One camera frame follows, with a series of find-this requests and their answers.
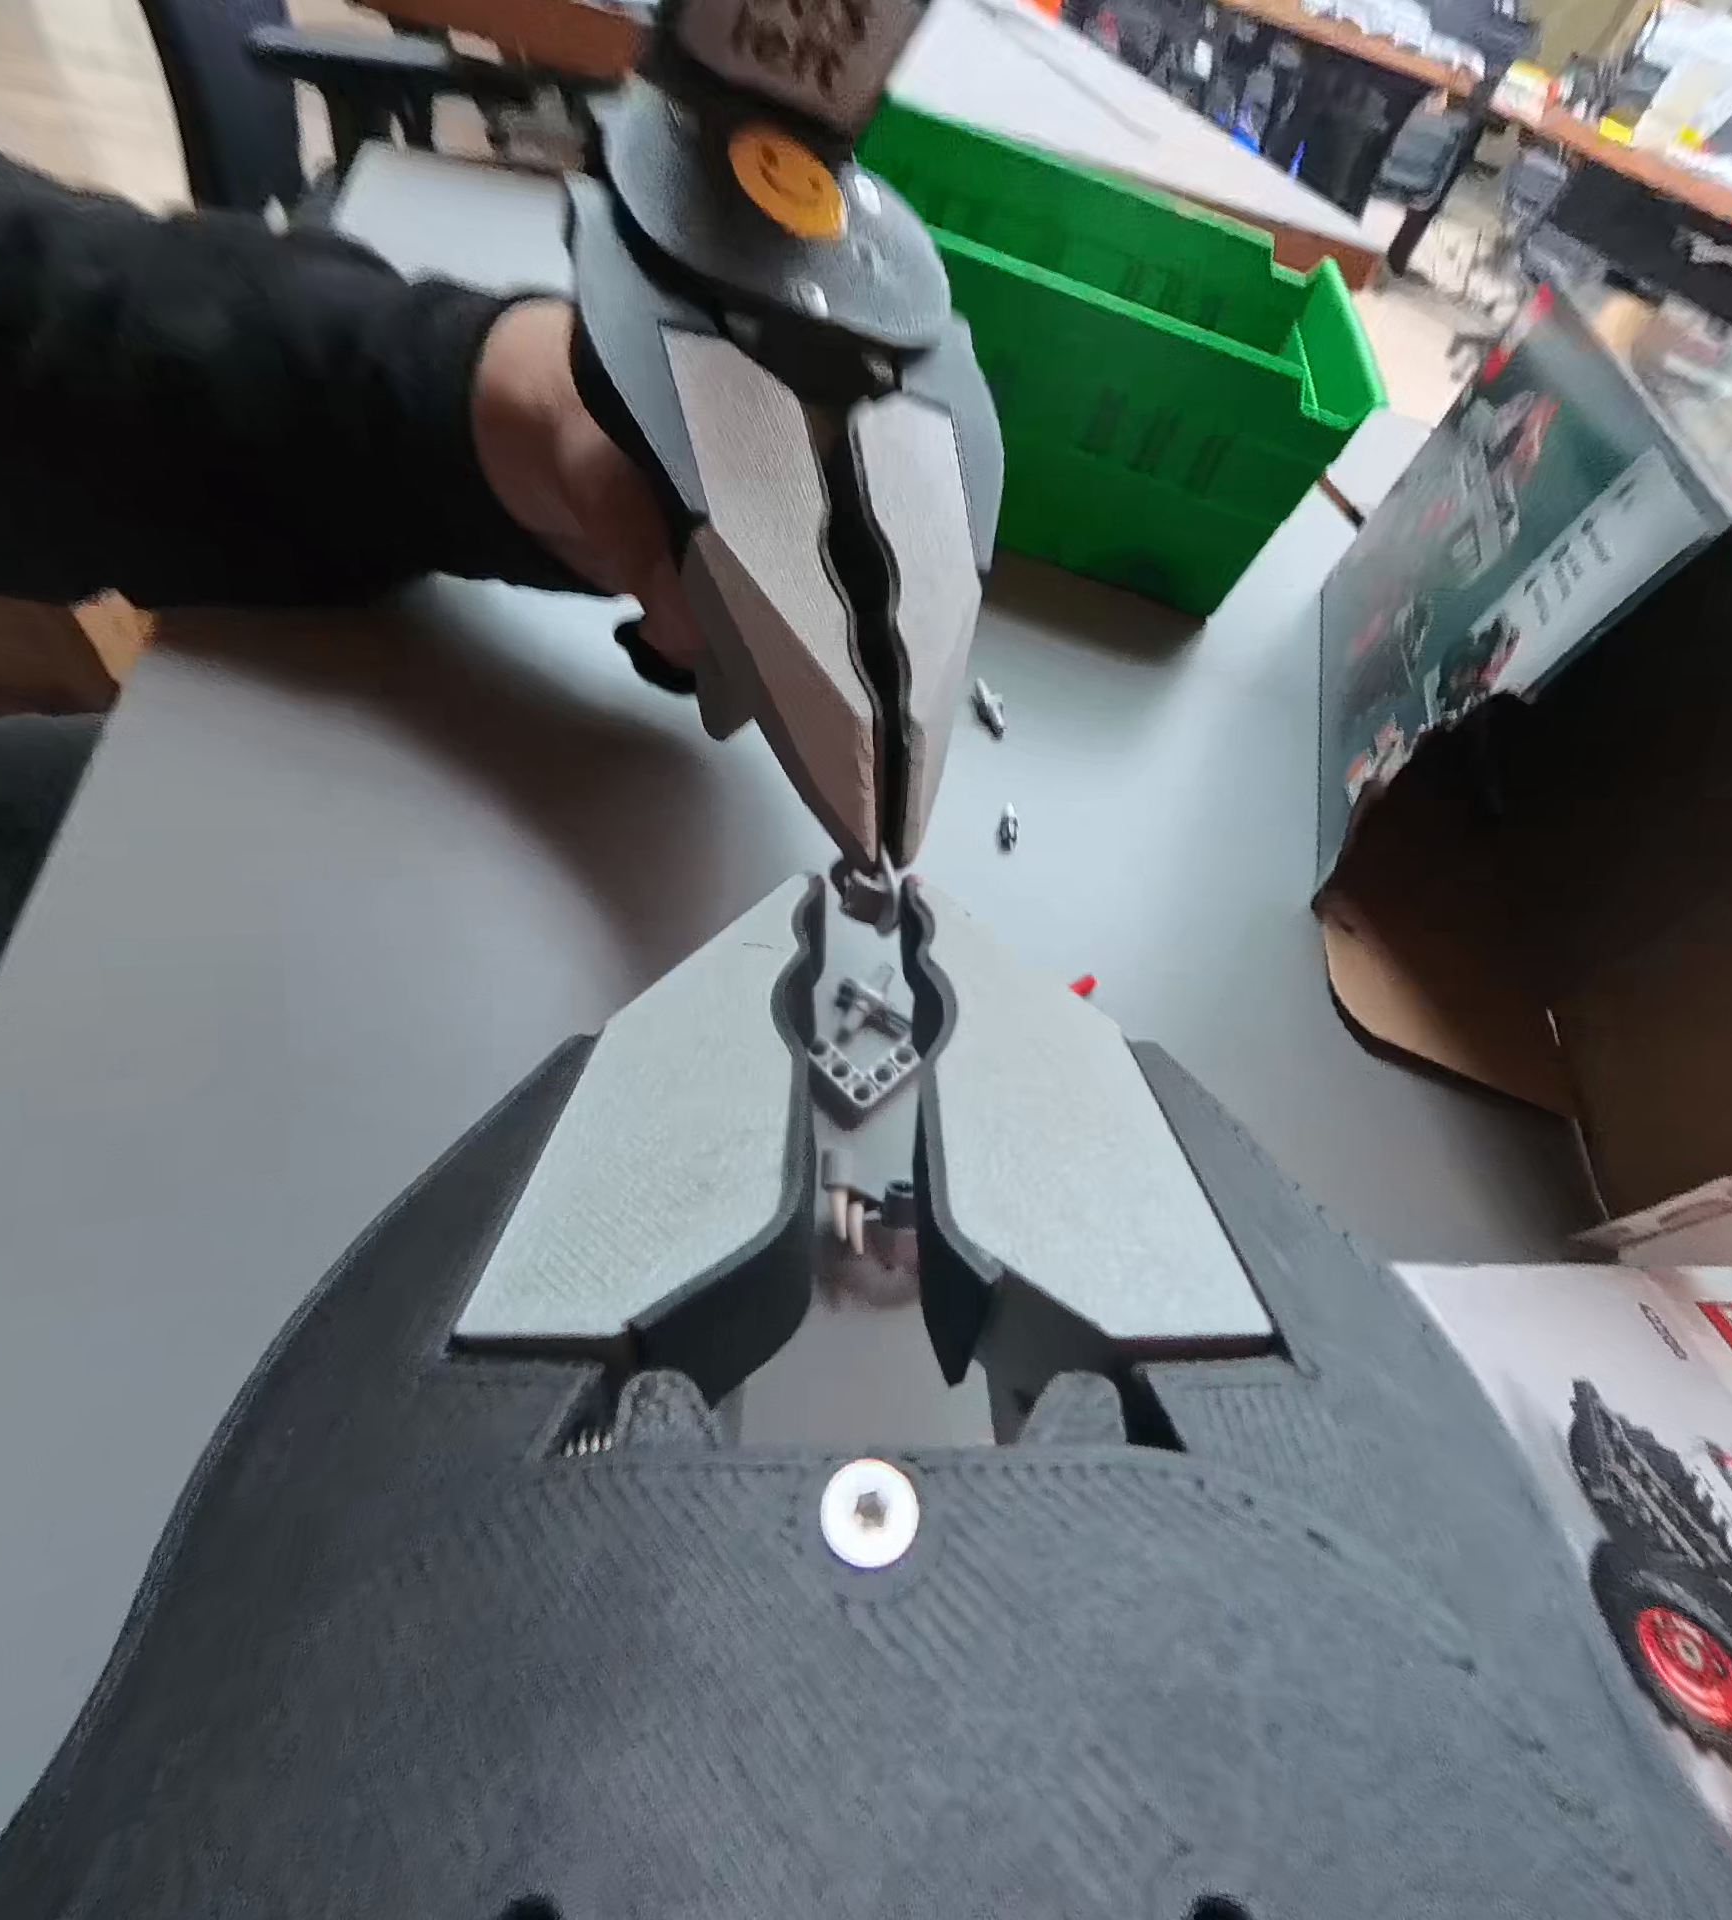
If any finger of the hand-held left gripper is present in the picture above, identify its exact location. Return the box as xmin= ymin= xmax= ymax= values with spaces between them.
xmin=660 ymin=326 xmax=890 ymax=869
xmin=847 ymin=393 xmax=988 ymax=870

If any grey wood-edged table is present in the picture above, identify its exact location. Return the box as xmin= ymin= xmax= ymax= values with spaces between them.
xmin=333 ymin=0 xmax=1392 ymax=294

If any truck instruction booklet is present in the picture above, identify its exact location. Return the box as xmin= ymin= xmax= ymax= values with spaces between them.
xmin=1391 ymin=1261 xmax=1732 ymax=1907

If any person's left forearm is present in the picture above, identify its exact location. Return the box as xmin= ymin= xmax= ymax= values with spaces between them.
xmin=0 ymin=111 xmax=576 ymax=608

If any torn cardboard toy box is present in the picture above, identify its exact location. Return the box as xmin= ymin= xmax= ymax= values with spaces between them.
xmin=1313 ymin=277 xmax=1732 ymax=1261

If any grey lego assembly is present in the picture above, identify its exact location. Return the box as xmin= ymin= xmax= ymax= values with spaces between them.
xmin=804 ymin=853 xmax=944 ymax=1254

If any long wooden workbench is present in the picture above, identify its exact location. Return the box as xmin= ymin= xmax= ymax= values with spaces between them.
xmin=1256 ymin=0 xmax=1732 ymax=278

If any green plastic bin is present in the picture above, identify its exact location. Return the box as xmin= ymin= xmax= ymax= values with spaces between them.
xmin=857 ymin=92 xmax=1391 ymax=620

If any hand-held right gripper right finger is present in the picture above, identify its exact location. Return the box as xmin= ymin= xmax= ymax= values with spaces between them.
xmin=899 ymin=875 xmax=1282 ymax=1444

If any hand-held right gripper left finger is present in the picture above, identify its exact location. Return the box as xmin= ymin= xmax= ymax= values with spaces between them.
xmin=450 ymin=874 xmax=827 ymax=1408

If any person's left hand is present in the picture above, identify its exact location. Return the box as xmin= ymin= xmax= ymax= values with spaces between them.
xmin=470 ymin=296 xmax=709 ymax=671

